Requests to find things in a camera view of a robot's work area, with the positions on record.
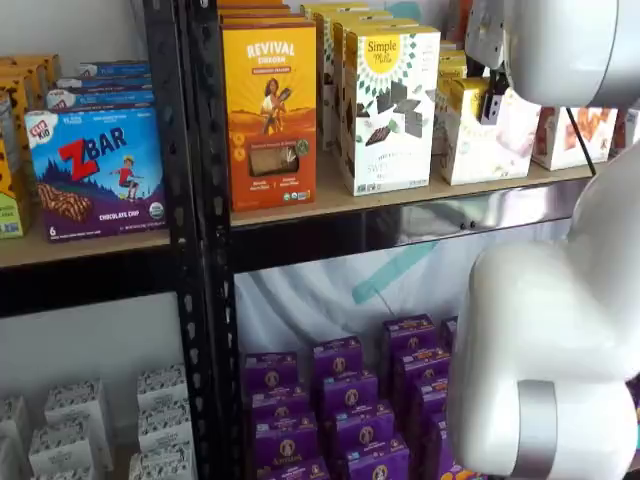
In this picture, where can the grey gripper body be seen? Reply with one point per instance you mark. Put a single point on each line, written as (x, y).
(487, 30)

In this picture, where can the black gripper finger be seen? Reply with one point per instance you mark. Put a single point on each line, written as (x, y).
(491, 107)

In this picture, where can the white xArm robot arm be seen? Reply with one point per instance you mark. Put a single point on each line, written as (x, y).
(550, 325)

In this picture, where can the white box orange crackers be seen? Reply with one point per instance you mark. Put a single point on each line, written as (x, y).
(627, 130)
(560, 145)

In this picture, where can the white Simple Mills box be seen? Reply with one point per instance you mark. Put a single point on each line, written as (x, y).
(375, 22)
(330, 6)
(395, 110)
(350, 14)

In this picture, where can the wooden shelf board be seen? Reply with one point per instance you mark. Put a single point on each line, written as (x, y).
(330, 195)
(75, 250)

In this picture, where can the glossy black shelf beam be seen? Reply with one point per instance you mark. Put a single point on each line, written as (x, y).
(350, 235)

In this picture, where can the orange Revival cracker box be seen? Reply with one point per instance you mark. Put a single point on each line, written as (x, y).
(260, 19)
(250, 2)
(250, 10)
(270, 115)

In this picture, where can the black perforated shelf upright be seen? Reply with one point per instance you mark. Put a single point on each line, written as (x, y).
(170, 200)
(215, 250)

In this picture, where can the purple Annie's box orange label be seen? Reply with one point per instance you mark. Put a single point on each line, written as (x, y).
(435, 445)

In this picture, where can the blue Zbar snack box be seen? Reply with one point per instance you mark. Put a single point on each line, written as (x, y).
(105, 82)
(100, 175)
(100, 98)
(115, 68)

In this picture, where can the white box black pattern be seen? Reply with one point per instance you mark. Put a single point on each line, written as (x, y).
(62, 447)
(160, 462)
(62, 475)
(14, 415)
(162, 382)
(75, 402)
(165, 420)

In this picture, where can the yellow box brown spots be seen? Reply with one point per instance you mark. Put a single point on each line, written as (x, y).
(17, 110)
(42, 70)

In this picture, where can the yellow box green base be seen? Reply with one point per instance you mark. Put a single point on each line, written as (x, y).
(11, 200)

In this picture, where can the white cloth teal stripe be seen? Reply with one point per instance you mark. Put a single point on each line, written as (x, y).
(310, 300)

